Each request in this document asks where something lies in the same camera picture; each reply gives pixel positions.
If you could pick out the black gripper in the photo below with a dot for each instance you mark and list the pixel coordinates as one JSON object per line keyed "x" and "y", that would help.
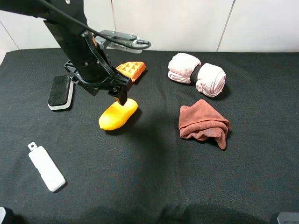
{"x": 94, "y": 68}

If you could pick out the grey object bottom right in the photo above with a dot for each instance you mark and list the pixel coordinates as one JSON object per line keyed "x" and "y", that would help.
{"x": 288, "y": 218}

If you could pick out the black white board eraser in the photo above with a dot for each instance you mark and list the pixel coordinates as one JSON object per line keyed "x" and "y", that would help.
{"x": 61, "y": 93}

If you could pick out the pink rolled towel left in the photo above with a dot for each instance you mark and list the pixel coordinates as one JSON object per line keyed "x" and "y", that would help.
{"x": 181, "y": 66}

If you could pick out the black table cloth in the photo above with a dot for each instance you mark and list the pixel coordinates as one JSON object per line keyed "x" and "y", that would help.
{"x": 144, "y": 173}

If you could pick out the brown crumpled cloth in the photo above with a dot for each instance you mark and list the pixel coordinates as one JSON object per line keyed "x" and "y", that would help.
{"x": 201, "y": 122}

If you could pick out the orange toy waffle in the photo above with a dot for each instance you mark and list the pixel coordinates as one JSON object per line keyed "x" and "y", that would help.
{"x": 133, "y": 70}

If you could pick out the pink rolled towel right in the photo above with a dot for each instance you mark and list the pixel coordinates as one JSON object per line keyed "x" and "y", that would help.
{"x": 210, "y": 80}

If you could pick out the pink rolled towel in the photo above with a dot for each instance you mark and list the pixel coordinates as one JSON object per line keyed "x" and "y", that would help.
{"x": 181, "y": 66}
{"x": 210, "y": 80}

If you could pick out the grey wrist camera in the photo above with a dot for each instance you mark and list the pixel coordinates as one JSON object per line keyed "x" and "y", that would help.
{"x": 124, "y": 42}

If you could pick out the yellow toy mango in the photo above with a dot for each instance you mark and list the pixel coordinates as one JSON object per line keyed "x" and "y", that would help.
{"x": 116, "y": 115}

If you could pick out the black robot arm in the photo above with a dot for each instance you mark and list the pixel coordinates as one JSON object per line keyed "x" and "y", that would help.
{"x": 67, "y": 23}

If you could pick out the white plastic case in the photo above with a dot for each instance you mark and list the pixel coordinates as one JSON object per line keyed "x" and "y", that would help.
{"x": 46, "y": 167}

